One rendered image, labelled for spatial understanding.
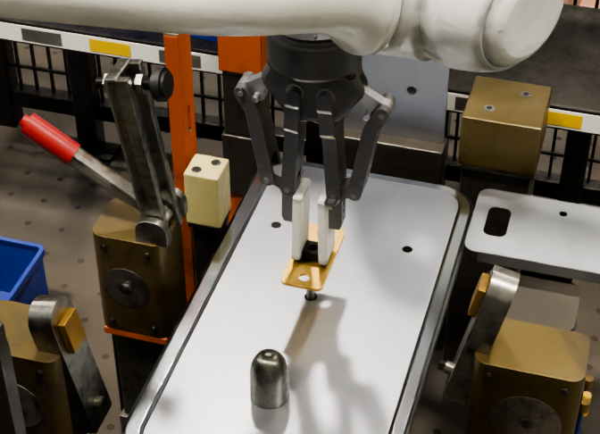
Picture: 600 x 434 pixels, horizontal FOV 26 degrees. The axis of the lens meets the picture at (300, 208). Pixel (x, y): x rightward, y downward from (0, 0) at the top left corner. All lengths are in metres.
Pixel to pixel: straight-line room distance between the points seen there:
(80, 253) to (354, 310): 0.62
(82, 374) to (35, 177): 0.80
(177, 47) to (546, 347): 0.42
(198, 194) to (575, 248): 0.36
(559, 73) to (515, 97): 0.11
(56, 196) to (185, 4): 1.08
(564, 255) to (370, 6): 0.53
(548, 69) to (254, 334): 0.49
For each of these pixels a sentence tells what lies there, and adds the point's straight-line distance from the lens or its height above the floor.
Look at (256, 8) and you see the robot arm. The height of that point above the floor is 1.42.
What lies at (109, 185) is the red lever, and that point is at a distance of 1.17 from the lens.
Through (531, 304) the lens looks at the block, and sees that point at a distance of 1.22.
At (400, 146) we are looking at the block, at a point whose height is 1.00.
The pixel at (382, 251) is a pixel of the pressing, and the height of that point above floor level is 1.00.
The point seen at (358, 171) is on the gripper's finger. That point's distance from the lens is 1.06.
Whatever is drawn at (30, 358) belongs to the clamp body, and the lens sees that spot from 1.05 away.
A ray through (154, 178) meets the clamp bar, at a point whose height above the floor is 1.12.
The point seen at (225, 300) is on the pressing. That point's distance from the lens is 1.18.
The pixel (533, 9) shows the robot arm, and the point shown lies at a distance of 0.78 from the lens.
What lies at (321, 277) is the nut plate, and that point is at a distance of 1.13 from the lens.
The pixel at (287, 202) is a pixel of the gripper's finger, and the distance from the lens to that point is 1.11.
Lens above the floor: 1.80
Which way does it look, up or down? 39 degrees down
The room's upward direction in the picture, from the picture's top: straight up
